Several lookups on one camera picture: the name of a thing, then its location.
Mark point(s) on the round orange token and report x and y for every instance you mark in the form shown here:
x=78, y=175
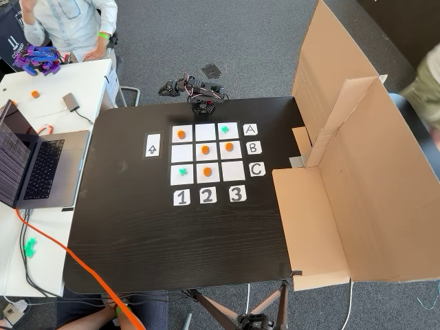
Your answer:
x=229, y=146
x=181, y=134
x=205, y=150
x=207, y=171
x=34, y=93

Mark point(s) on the purple leader arm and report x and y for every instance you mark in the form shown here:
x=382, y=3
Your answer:
x=41, y=58

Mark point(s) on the white paper grid square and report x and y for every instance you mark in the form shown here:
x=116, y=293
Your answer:
x=182, y=153
x=213, y=157
x=205, y=132
x=175, y=181
x=233, y=136
x=189, y=137
x=215, y=178
x=233, y=171
x=237, y=155

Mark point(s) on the green cross-shaped token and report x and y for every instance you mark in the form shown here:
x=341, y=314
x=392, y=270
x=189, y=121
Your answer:
x=183, y=171
x=225, y=129
x=30, y=247

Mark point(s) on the person's hand with green wristband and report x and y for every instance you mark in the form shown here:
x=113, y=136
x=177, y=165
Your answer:
x=92, y=54

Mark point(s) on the person's hand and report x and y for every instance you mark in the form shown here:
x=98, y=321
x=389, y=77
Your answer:
x=27, y=12
x=112, y=304

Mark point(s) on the black floor tape patch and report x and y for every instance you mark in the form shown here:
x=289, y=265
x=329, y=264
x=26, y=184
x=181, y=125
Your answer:
x=211, y=70

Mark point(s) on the white paper arrow sheet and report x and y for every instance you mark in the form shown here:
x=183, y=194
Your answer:
x=153, y=141

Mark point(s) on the paper sheet letter A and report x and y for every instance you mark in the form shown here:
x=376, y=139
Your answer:
x=250, y=129

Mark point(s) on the paper sheet letter B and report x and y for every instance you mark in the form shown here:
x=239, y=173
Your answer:
x=253, y=148

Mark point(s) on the grey USB hub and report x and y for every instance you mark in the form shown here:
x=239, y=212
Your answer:
x=71, y=102

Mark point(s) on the paper sheet number 1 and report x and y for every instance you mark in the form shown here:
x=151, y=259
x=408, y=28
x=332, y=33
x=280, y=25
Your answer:
x=181, y=197

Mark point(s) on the paper sheet number 2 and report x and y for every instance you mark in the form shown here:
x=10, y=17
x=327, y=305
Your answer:
x=208, y=195

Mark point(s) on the paper sheet letter C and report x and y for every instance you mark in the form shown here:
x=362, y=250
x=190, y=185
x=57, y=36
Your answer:
x=257, y=170

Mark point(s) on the person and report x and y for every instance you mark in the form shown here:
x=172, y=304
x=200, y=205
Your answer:
x=429, y=86
x=68, y=24
x=151, y=309

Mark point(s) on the white side table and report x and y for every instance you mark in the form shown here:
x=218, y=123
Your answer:
x=51, y=113

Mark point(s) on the paper sheet number 3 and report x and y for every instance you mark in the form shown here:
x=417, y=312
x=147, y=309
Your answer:
x=237, y=193

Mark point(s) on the grey tape strip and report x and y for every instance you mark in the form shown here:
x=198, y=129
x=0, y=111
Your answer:
x=297, y=161

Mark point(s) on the grey open laptop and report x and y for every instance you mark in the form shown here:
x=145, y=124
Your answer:
x=44, y=165

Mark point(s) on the brown cardboard screen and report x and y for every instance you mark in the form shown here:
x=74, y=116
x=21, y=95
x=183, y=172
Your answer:
x=361, y=206
x=330, y=62

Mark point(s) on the white power adapter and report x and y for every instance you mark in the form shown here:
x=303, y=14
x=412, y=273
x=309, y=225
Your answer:
x=12, y=311

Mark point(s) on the brown-legged camera tripod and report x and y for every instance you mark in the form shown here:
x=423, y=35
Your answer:
x=254, y=322

